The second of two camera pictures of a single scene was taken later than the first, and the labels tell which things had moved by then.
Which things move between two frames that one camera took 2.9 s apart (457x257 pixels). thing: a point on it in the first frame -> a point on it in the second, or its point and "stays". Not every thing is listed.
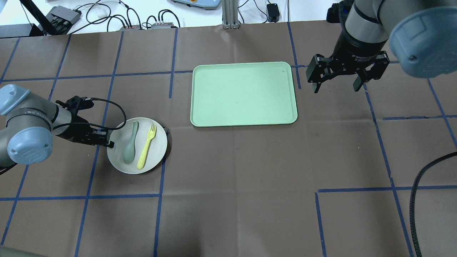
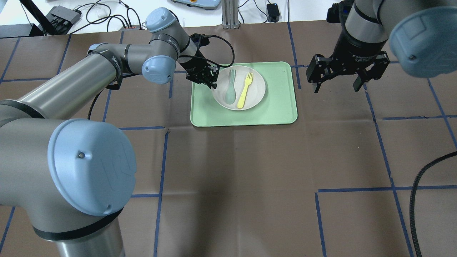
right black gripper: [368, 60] stays
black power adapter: [273, 12] stays
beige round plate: [140, 145] -> [256, 91]
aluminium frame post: [230, 14] stays
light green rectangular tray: [243, 94] stays
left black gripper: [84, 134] -> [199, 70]
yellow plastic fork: [151, 133] -> [248, 80]
